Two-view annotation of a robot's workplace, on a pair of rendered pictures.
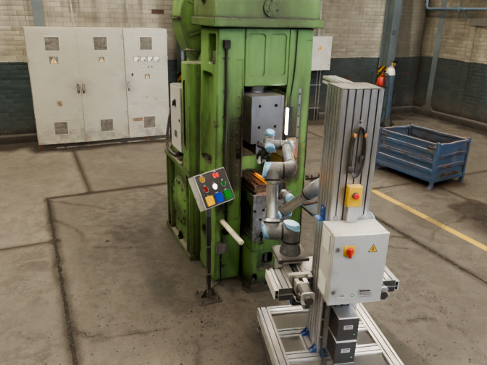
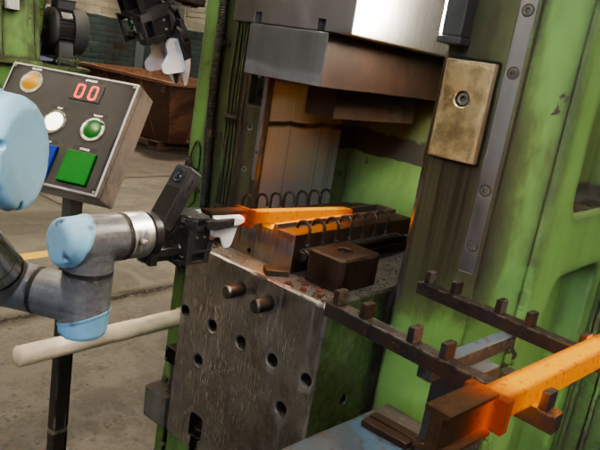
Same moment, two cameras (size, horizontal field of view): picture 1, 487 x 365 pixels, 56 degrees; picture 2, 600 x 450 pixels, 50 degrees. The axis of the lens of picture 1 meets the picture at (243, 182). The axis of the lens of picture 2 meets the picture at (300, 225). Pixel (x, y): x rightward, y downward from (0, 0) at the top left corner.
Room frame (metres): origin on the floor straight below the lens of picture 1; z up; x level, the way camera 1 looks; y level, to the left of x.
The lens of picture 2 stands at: (3.36, -1.32, 1.31)
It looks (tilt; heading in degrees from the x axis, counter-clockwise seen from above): 14 degrees down; 63
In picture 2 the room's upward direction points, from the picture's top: 9 degrees clockwise
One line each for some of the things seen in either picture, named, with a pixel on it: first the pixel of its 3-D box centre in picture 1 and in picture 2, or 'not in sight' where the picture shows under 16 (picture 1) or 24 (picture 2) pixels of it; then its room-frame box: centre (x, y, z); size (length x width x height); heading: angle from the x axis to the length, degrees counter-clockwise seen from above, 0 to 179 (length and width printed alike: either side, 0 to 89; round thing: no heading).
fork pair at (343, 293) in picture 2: not in sight; (402, 292); (3.88, -0.63, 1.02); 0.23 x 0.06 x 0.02; 20
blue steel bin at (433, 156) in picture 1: (419, 153); not in sight; (7.15, -2.81, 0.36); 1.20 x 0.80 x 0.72; 31
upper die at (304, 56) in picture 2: (256, 142); (350, 64); (4.03, -0.10, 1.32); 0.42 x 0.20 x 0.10; 24
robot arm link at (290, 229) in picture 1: (290, 230); not in sight; (2.92, -0.34, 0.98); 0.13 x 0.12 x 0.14; 92
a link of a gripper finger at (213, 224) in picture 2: not in sight; (212, 222); (3.71, -0.30, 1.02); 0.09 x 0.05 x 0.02; 21
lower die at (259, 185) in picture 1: (254, 179); (322, 228); (4.03, -0.10, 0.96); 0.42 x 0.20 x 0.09; 24
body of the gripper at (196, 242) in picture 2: not in sight; (174, 235); (3.64, -0.30, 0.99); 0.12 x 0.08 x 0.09; 24
